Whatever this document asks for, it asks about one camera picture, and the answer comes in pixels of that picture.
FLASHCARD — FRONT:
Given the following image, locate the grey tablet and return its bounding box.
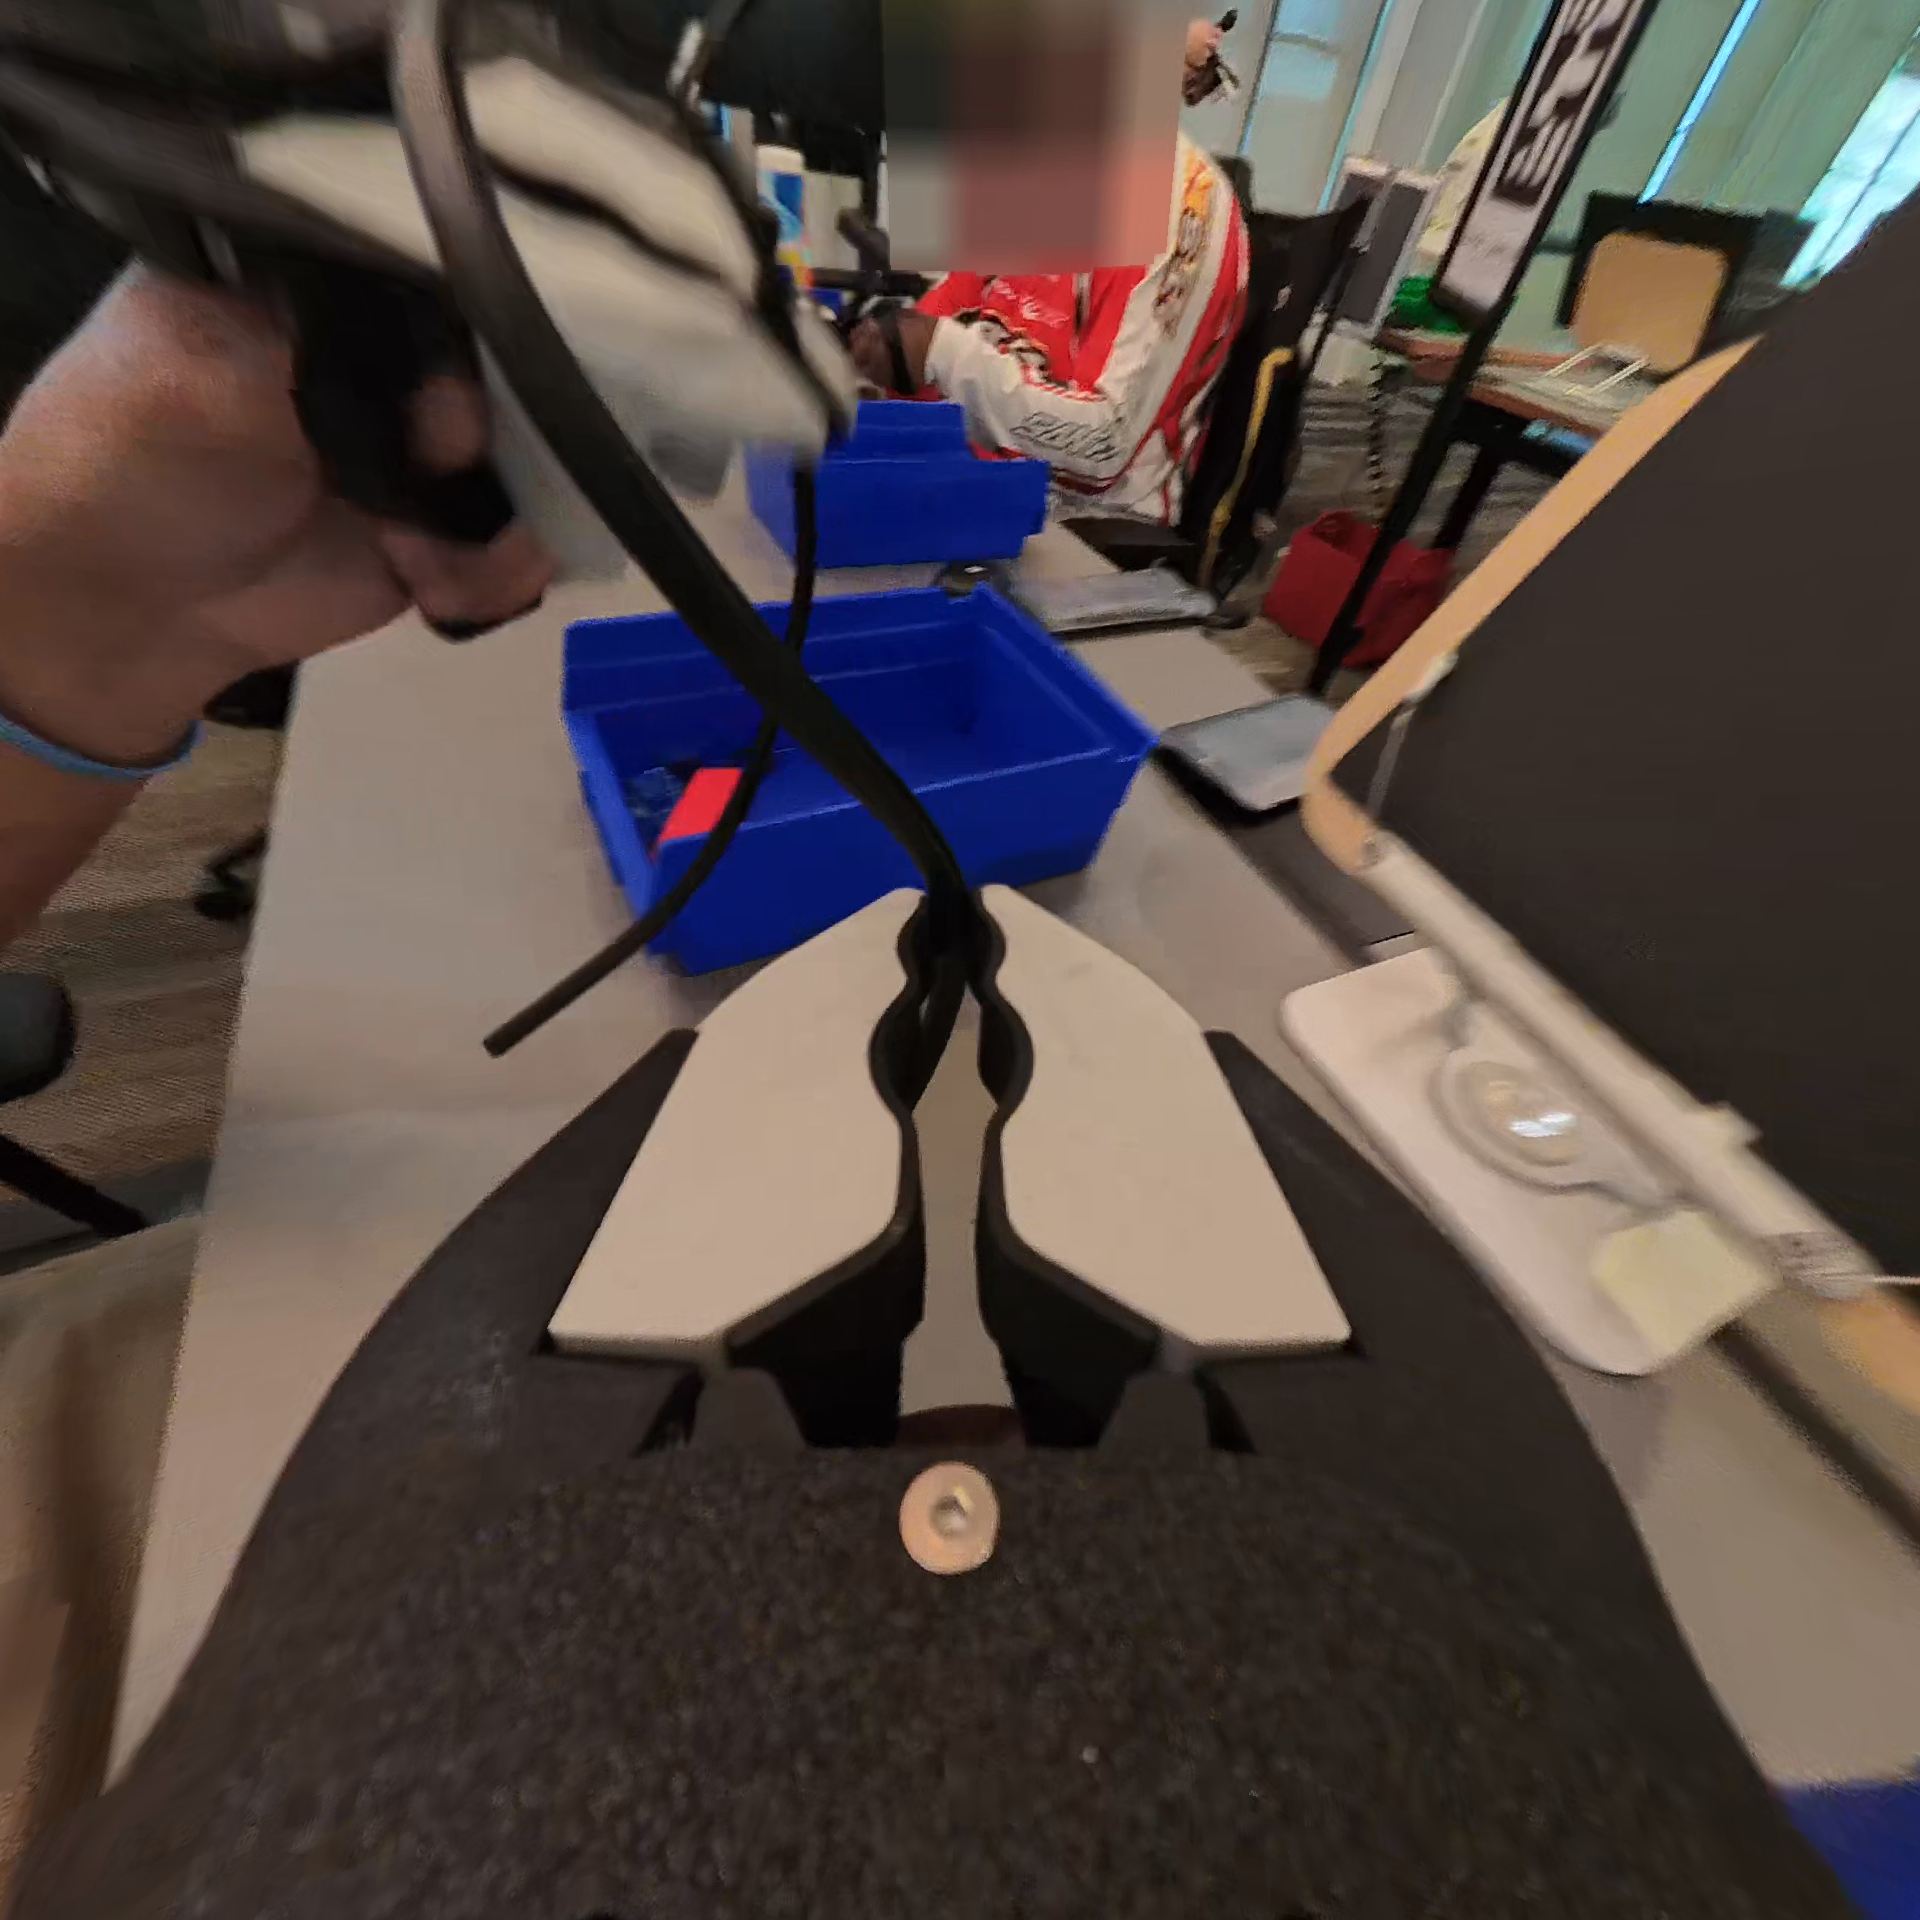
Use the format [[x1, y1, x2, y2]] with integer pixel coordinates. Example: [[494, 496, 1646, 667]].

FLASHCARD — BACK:
[[1152, 692, 1340, 821], [1031, 564, 1220, 636]]

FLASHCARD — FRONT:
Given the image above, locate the red plastic block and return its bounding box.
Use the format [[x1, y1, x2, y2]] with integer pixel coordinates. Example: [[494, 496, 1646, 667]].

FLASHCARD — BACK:
[[648, 764, 747, 861]]

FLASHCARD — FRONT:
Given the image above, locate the red bag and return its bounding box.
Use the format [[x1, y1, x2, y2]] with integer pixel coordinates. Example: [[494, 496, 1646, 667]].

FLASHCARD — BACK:
[[1260, 511, 1460, 673]]

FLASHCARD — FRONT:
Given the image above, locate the white stand base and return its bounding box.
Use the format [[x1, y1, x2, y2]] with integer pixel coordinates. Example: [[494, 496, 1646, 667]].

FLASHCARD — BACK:
[[1277, 945, 1784, 1379]]

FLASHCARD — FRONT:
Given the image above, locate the wooden workbench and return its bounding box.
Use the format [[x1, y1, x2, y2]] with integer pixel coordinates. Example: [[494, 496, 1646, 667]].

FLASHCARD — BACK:
[[1372, 322, 1644, 559]]

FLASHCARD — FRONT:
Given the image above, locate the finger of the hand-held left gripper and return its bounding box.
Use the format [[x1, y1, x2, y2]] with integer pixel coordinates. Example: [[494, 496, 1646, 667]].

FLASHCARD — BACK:
[[236, 133, 859, 486], [461, 65, 786, 290]]

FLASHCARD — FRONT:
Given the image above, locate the person's left hand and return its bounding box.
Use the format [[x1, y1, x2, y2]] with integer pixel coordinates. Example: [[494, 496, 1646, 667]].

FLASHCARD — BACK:
[[0, 271, 560, 760]]

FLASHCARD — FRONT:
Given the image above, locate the person's left forearm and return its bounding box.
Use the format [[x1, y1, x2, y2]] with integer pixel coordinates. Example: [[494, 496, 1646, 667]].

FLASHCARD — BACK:
[[0, 735, 203, 950]]

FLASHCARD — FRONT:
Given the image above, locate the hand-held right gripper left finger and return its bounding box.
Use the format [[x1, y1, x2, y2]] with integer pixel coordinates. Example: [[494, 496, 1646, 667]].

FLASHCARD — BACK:
[[545, 888, 962, 1450]]

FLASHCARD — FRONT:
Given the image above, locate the black strap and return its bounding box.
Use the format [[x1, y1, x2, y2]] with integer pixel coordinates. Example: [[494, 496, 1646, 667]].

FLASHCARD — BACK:
[[386, 0, 1009, 1061]]

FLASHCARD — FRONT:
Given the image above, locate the blue wristband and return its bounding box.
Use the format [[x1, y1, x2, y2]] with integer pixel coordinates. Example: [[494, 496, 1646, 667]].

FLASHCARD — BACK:
[[0, 708, 203, 787]]

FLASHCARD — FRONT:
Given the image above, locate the red and white racing suit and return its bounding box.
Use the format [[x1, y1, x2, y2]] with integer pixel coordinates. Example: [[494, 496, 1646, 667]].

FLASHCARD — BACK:
[[917, 133, 1253, 524]]

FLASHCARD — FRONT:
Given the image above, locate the small tan board black frame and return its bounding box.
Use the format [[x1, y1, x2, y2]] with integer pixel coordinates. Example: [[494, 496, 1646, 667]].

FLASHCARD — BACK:
[[1556, 190, 1772, 381]]

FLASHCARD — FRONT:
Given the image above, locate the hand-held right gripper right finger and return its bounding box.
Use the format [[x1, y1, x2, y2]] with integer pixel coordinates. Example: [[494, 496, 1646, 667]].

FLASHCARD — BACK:
[[974, 883, 1355, 1450]]

